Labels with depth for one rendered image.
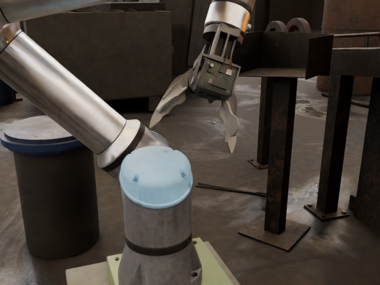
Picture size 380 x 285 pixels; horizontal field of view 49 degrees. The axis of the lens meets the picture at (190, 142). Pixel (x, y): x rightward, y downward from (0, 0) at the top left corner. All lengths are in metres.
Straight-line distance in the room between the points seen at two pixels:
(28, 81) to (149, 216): 0.30
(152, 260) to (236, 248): 0.84
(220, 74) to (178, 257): 0.31
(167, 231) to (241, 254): 0.84
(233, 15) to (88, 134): 0.33
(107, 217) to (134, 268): 1.02
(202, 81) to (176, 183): 0.17
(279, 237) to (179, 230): 0.93
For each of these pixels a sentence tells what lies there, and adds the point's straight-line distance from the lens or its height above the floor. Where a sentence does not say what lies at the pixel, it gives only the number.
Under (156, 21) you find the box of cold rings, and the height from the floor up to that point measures 0.67.
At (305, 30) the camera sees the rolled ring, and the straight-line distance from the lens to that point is 1.87.
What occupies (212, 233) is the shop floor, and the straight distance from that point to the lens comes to 1.61.
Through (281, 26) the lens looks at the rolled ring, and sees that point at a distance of 2.05.
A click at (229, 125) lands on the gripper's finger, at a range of 0.75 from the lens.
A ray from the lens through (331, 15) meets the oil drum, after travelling 4.09.
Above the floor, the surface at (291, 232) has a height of 0.01.
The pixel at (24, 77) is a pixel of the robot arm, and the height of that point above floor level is 0.71.
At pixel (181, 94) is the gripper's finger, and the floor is 0.67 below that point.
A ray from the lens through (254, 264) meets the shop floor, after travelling 1.45.
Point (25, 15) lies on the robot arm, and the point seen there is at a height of 0.81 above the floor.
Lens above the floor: 0.83
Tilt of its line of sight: 19 degrees down
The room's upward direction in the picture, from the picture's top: straight up
